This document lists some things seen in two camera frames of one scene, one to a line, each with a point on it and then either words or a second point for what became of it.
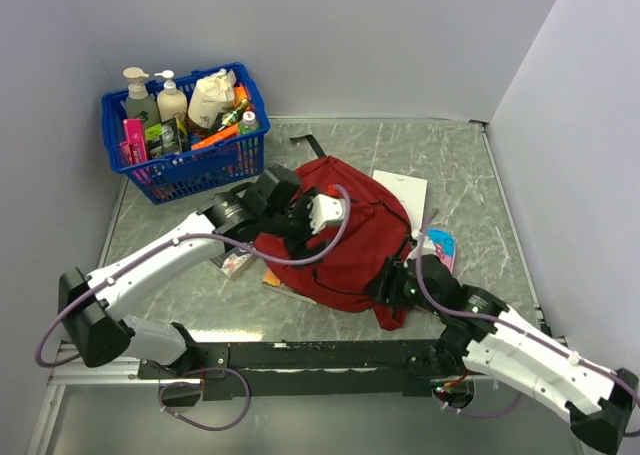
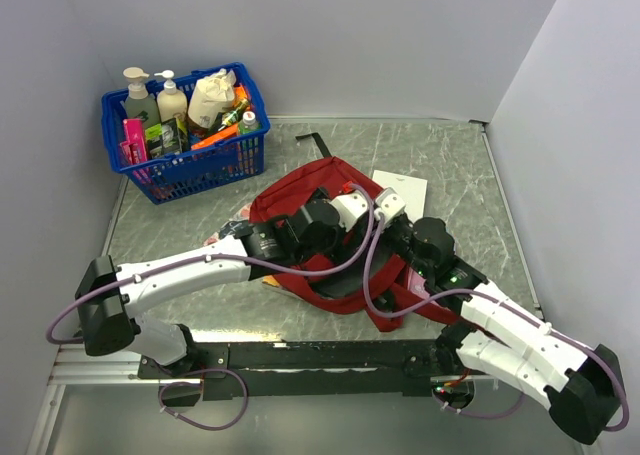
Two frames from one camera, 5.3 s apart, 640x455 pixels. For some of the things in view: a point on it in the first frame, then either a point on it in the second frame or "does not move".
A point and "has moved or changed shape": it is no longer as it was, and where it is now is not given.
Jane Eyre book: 271,280 has moved or changed shape
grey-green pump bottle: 138,100 does not move
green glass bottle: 234,116 does not move
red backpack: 380,228 does not move
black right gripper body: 403,291 -> 400,235
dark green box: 163,139 does not move
